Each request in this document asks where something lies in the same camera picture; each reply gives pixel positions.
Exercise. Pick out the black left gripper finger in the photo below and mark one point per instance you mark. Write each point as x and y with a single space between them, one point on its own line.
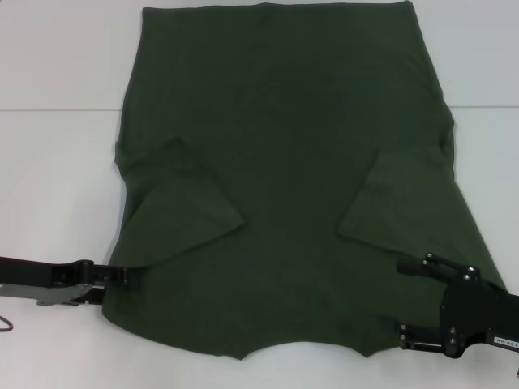
117 276
97 295

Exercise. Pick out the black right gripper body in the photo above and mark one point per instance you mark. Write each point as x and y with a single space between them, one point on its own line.
478 316

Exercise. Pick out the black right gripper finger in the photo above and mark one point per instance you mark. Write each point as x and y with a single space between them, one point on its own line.
421 338
438 269

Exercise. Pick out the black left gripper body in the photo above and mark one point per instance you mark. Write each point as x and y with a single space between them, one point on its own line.
40 273

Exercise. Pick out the dark green t-shirt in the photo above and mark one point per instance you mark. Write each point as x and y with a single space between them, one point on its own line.
284 162

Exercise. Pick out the grey metal camera bracket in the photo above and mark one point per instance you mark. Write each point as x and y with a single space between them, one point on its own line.
52 296

